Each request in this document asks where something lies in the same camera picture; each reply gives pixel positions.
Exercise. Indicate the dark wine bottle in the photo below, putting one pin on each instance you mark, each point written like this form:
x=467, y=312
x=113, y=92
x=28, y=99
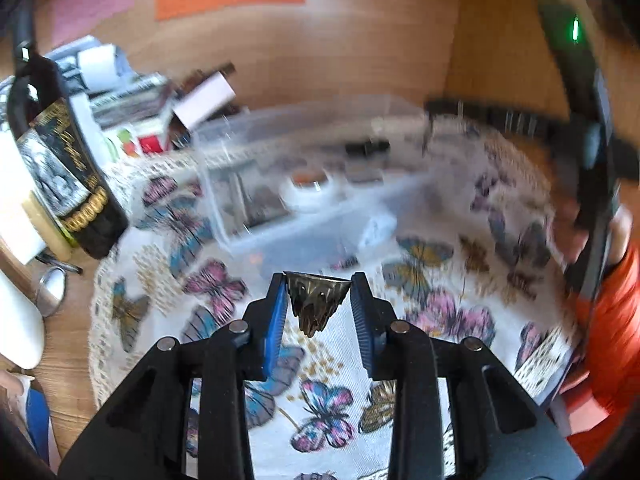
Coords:
x=75, y=185

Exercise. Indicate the small white blue object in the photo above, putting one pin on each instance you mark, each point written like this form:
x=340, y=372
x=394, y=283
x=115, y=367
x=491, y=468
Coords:
x=377, y=230

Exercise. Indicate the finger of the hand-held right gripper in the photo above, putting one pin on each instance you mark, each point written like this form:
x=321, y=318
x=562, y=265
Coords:
x=490, y=117

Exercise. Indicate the dark hair clip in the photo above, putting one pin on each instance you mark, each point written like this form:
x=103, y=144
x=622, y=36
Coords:
x=367, y=147

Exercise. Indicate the metal spoon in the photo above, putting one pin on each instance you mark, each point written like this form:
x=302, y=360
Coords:
x=52, y=290

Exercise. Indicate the white rounded appliance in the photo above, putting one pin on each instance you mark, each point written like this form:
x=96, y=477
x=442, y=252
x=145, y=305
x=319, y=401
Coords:
x=17, y=320

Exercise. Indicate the small brown rectangular box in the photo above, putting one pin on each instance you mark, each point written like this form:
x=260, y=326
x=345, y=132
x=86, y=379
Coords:
x=262, y=207

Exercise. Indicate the person's right forearm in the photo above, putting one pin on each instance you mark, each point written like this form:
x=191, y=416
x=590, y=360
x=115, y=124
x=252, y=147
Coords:
x=615, y=350

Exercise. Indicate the butterfly print tablecloth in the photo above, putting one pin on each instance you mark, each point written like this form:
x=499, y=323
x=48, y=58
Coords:
x=325, y=360

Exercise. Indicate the clear plastic container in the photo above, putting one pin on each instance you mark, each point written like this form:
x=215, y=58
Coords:
x=320, y=232

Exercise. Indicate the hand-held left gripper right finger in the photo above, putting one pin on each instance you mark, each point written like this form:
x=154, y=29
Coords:
x=362, y=320

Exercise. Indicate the small white box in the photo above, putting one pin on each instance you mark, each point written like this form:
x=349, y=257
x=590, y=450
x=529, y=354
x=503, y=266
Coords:
x=205, y=97

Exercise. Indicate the stack of books and magazines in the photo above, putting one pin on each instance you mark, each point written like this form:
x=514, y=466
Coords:
x=130, y=100

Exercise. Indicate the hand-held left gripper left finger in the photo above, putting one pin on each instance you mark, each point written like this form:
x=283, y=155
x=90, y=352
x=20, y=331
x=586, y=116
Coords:
x=277, y=320

